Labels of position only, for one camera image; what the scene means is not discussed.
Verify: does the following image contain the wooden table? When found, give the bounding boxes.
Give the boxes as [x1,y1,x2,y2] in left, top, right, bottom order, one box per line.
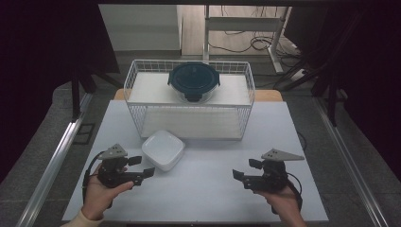
[113,88,284,103]

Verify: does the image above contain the right hand-held gripper black cable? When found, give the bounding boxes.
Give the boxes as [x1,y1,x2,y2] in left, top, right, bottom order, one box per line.
[270,171,305,216]

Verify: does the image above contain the black floor cables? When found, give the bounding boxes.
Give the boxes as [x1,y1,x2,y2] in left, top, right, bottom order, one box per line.
[207,5,305,61]

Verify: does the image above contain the left hand-held gripper black cable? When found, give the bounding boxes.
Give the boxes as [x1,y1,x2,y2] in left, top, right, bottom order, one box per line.
[80,150,113,210]

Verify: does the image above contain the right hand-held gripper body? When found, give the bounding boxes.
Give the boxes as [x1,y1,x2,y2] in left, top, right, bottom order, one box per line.
[243,148,306,193]

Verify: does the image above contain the hand-held gripper black cable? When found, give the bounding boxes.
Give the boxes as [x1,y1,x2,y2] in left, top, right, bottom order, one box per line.
[270,171,305,216]
[80,150,113,210]

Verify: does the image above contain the aluminium rail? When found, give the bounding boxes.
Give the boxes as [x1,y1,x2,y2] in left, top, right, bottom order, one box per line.
[15,92,95,227]
[313,94,391,227]

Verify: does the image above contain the black metal stand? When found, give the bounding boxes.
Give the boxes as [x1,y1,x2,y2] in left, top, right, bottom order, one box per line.
[70,61,125,123]
[273,12,348,128]

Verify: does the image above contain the black floor bracket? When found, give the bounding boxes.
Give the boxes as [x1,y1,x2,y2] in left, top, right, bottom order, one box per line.
[73,122,96,146]

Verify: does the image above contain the white square plate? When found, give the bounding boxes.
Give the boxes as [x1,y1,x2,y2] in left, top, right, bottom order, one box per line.
[141,129,186,173]

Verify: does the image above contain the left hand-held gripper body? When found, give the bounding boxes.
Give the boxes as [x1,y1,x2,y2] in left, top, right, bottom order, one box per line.
[96,143,138,189]

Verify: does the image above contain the dark curtain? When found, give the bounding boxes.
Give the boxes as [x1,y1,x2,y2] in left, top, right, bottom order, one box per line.
[0,0,121,184]
[283,0,401,182]

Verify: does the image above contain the white wire shelf rack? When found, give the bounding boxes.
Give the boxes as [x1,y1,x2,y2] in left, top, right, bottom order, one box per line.
[123,59,256,142]

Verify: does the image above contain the round container dark blue lid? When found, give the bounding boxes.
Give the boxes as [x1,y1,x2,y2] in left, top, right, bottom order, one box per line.
[166,61,221,104]

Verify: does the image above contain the person's right hand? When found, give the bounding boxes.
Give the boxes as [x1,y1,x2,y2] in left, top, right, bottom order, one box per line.
[254,184,305,227]

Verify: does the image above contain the white metal desk frame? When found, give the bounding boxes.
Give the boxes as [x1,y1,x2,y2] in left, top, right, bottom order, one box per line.
[201,4,293,75]

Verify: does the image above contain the person's left hand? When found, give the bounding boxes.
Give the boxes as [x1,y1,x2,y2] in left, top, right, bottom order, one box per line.
[80,164,135,221]

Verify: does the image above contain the thin black cable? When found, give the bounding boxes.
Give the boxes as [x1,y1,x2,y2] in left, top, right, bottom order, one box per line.
[296,130,308,153]

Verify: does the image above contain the white power strip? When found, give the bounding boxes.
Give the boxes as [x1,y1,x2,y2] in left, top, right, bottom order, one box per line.
[289,68,307,82]

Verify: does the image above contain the white cabinet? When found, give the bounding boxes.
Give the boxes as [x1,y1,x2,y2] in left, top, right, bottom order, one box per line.
[98,4,183,52]

